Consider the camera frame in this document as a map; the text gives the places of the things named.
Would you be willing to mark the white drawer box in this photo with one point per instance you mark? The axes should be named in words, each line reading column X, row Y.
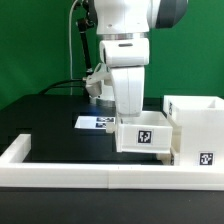
column 149, row 133

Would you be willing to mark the white marker sheet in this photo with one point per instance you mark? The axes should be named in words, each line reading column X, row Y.
column 93, row 122

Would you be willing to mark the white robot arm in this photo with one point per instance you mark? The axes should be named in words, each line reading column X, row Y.
column 124, row 48

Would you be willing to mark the white border frame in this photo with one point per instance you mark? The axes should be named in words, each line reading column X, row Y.
column 15, row 172

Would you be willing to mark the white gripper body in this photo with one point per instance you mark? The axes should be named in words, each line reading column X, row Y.
column 128, row 88

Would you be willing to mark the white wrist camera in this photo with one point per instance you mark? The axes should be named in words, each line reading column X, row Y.
column 99, row 83

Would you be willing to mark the white drawer cabinet frame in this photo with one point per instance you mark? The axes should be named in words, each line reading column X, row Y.
column 198, row 131

